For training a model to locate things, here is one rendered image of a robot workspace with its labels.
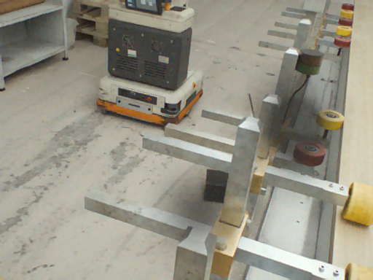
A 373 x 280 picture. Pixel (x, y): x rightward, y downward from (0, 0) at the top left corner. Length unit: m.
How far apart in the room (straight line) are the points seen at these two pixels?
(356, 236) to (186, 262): 0.52
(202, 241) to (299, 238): 0.88
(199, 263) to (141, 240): 1.64
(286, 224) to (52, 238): 1.18
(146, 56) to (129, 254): 1.42
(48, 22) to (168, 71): 1.69
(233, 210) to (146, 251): 1.35
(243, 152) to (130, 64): 2.39
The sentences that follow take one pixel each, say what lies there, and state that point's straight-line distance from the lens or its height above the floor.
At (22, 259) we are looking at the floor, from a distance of 2.06.
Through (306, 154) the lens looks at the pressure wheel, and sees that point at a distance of 1.15.
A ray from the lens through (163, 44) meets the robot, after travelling 2.85.
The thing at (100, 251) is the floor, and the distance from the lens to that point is 2.05.
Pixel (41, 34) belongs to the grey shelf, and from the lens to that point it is 4.34.
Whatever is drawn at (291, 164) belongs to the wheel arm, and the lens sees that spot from 1.19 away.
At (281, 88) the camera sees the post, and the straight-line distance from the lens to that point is 1.15.
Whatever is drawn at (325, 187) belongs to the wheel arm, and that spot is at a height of 0.96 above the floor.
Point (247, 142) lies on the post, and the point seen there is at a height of 1.14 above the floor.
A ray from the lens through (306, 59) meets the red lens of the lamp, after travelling 1.10.
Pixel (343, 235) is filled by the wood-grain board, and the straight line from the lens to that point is 0.92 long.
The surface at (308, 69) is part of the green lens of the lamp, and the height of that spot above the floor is 1.11.
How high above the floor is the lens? 1.45
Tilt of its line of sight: 30 degrees down
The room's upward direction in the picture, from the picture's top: 7 degrees clockwise
